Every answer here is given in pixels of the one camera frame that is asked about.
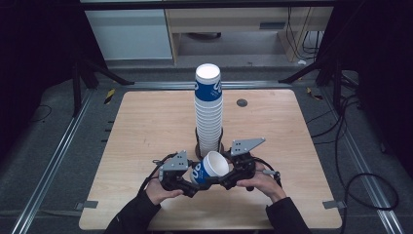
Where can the dark curtain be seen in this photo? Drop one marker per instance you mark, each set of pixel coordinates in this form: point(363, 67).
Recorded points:
point(383, 65)
point(32, 65)

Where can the person's right hand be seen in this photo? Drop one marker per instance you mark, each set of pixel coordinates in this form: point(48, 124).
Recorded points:
point(264, 182)

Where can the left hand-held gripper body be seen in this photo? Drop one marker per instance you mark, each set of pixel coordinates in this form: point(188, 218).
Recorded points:
point(175, 164)

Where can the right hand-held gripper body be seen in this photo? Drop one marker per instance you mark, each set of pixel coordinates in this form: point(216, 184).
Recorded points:
point(243, 162)

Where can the white cabinet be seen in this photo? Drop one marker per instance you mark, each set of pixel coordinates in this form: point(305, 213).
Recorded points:
point(130, 34)

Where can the blue and white printed cup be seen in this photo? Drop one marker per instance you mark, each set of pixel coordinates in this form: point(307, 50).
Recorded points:
point(216, 164)

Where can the yellow and black tape strip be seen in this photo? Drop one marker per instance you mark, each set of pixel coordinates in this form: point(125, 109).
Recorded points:
point(314, 95)
point(109, 96)

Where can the black metal stand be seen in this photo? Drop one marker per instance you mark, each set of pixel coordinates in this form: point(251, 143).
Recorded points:
point(337, 84)
point(77, 84)

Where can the grey round table grommet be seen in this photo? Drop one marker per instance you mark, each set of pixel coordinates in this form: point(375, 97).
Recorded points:
point(242, 103)

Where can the stack of white paper cups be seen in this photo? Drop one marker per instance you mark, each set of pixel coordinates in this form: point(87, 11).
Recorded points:
point(208, 123)

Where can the person's left hand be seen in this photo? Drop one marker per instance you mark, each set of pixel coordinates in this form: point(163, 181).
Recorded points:
point(159, 193)

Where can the light wooden desk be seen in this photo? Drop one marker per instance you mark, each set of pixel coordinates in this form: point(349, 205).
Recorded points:
point(227, 19)

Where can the aluminium floor rail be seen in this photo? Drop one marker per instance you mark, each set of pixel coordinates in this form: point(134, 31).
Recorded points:
point(360, 162)
point(52, 162)

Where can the grey metal bracket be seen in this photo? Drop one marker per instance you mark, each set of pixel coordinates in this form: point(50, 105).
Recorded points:
point(334, 204)

